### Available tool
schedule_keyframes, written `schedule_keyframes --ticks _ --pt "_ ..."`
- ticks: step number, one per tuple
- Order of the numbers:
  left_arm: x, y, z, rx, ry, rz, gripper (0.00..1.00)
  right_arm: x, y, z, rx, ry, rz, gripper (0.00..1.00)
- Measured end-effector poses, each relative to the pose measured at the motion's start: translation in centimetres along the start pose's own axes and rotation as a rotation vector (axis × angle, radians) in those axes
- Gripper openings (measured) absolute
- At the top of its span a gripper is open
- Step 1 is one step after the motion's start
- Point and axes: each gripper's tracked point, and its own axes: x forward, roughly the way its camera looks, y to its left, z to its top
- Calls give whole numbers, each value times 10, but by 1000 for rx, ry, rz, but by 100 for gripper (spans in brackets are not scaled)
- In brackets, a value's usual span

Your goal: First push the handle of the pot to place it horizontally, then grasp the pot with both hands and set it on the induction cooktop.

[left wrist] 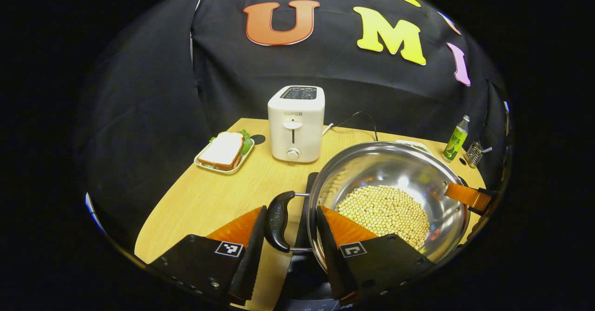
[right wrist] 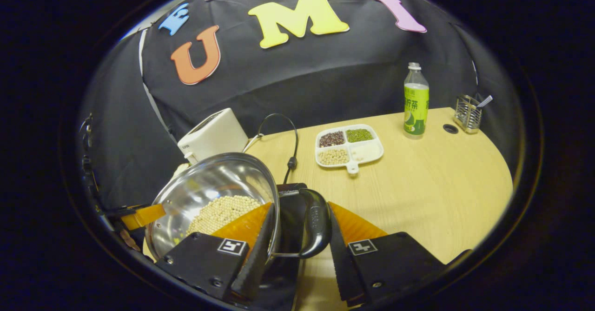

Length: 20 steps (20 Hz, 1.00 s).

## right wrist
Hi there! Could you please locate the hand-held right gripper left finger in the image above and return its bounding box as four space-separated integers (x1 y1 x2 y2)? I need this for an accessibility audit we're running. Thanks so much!
156 203 276 302

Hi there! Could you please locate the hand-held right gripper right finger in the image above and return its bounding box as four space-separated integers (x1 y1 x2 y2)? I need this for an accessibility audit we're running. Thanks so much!
328 202 444 308

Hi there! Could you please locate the black induction cooktop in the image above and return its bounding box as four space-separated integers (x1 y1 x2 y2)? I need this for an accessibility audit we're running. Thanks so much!
260 183 310 311

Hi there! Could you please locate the stainless steel pot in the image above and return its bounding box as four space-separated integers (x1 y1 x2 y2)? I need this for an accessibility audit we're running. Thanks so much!
145 152 333 261

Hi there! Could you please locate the pile of yellow soybeans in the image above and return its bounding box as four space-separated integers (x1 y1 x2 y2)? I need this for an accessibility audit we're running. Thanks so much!
185 195 263 237

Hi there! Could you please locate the white toaster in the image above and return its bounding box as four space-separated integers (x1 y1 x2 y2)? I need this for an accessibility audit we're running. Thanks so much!
177 108 249 165

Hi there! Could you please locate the small soybean heap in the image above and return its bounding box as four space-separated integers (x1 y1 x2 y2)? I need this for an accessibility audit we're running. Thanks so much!
318 149 349 165

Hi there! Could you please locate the white divided dish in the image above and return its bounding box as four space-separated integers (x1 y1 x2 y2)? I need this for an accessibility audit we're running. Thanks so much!
315 124 384 175

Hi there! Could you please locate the heap of red beans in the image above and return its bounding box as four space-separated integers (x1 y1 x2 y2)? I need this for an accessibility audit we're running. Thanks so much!
318 131 346 148

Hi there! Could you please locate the heap of green mung beans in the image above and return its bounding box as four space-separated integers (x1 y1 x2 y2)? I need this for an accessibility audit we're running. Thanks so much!
345 129 374 143

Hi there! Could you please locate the green label drink bottle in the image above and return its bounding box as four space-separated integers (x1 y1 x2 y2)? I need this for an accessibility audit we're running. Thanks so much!
403 62 430 139

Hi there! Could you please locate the black backdrop cloth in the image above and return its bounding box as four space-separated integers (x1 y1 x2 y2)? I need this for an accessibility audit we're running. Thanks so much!
77 0 521 209

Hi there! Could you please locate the metal mesh utensil holder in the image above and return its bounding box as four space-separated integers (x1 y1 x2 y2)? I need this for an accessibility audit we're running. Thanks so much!
454 95 483 134

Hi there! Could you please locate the black power cable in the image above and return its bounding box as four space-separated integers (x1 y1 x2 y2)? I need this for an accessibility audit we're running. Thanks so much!
257 113 299 185

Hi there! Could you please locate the white toaster cord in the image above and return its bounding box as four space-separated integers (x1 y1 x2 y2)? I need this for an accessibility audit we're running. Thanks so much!
244 133 264 152

